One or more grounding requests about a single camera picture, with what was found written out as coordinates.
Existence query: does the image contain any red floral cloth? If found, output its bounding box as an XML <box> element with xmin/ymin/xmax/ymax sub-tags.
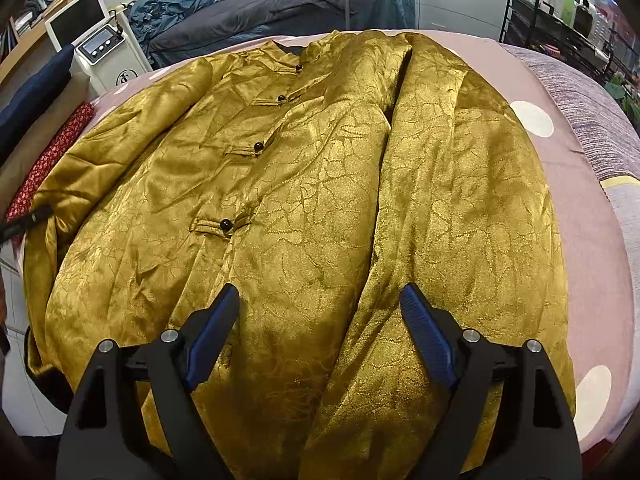
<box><xmin>4</xmin><ymin>101</ymin><xmax>96</xmax><ymax>224</ymax></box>

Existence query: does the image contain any green plant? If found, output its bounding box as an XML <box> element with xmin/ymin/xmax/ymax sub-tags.
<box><xmin>606</xmin><ymin>74</ymin><xmax>640</xmax><ymax>128</ymax></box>

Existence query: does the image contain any crumpled blue cloth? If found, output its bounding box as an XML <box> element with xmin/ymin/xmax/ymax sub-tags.
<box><xmin>130</xmin><ymin>0</ymin><xmax>219</xmax><ymax>57</ymax></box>

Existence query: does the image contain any teal bed sheet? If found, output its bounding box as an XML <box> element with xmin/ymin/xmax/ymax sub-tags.
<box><xmin>372</xmin><ymin>0</ymin><xmax>417</xmax><ymax>36</ymax></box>

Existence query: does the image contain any pink polka dot blanket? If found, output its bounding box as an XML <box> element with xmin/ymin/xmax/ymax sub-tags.
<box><xmin>10</xmin><ymin>29</ymin><xmax>637</xmax><ymax>461</ymax></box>

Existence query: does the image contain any grey striped quilt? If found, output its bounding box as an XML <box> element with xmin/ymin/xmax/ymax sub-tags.
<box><xmin>500</xmin><ymin>42</ymin><xmax>640</xmax><ymax>286</ymax></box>

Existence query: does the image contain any navy blue pillow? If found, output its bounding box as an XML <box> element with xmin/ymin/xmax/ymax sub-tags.
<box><xmin>0</xmin><ymin>44</ymin><xmax>77</xmax><ymax>153</ymax></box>

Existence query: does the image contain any wooden shelf with books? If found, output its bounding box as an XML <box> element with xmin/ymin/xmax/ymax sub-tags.
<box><xmin>0</xmin><ymin>0</ymin><xmax>127</xmax><ymax>88</ymax></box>

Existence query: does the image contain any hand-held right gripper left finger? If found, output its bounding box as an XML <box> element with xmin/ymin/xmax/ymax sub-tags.
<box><xmin>57</xmin><ymin>283</ymin><xmax>241</xmax><ymax>480</ymax></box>

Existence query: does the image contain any black metal rack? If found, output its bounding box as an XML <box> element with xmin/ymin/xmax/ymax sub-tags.
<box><xmin>498</xmin><ymin>0</ymin><xmax>640</xmax><ymax>93</ymax></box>

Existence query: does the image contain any white machine with screen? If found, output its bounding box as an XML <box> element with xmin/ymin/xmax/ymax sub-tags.
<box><xmin>45</xmin><ymin>0</ymin><xmax>154</xmax><ymax>95</ymax></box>

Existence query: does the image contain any tan cushion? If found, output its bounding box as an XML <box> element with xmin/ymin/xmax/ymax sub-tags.
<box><xmin>0</xmin><ymin>72</ymin><xmax>91</xmax><ymax>191</ymax></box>

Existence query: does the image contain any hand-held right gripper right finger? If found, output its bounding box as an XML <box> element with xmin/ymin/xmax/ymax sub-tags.
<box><xmin>399</xmin><ymin>283</ymin><xmax>584</xmax><ymax>480</ymax></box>

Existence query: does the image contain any dark grey covered bed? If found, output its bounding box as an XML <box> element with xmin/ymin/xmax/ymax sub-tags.
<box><xmin>147</xmin><ymin>0</ymin><xmax>408</xmax><ymax>69</ymax></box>

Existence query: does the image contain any gold satin jacket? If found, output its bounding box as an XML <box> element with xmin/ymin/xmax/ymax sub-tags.
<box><xmin>22</xmin><ymin>29</ymin><xmax>577</xmax><ymax>480</ymax></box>

